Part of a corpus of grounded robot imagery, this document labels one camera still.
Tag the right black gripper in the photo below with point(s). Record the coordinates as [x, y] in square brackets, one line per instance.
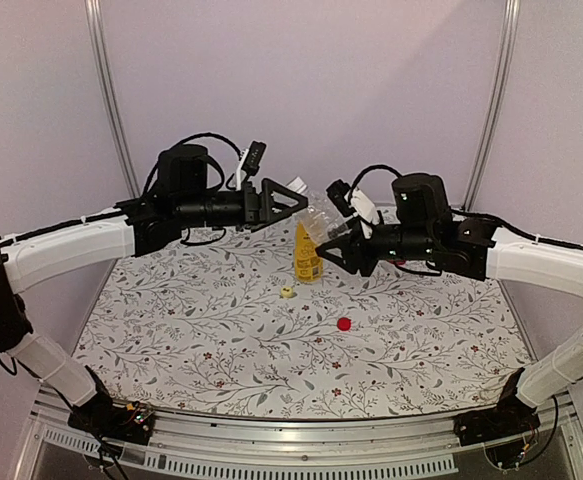
[354, 251]

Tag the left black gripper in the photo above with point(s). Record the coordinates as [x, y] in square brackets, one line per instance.
[260, 206]

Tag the white blue bottle cap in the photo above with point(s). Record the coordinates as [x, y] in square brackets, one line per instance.
[297, 185]

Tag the clear bottle blue cap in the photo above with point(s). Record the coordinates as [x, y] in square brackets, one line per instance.
[321, 219]

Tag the yellow juice bottle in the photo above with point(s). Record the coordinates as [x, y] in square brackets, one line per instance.
[308, 266]

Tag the beige bottle cap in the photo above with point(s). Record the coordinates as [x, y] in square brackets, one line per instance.
[287, 292]

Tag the red bottle cap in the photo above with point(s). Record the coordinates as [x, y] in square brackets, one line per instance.
[344, 324]

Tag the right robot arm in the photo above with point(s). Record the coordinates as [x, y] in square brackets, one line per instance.
[475, 246]

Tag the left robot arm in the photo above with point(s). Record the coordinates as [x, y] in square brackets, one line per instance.
[180, 199]

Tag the floral table mat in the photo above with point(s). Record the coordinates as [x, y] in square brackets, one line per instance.
[204, 328]

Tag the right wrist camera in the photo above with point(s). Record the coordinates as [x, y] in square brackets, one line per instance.
[352, 201]

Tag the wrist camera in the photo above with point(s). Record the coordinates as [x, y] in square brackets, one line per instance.
[352, 201]
[248, 165]

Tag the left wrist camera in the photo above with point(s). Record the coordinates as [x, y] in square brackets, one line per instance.
[248, 165]

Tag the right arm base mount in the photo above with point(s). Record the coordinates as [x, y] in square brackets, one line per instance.
[508, 417]

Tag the front aluminium rail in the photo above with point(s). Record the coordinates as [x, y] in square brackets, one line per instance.
[201, 446]

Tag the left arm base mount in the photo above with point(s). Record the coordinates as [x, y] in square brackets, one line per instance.
[100, 416]

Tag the left aluminium frame post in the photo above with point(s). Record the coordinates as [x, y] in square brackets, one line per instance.
[104, 73]

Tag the aluminium frame post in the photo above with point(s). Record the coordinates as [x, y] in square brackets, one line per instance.
[503, 62]
[104, 73]

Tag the right aluminium frame post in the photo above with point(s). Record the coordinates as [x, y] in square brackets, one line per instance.
[503, 62]

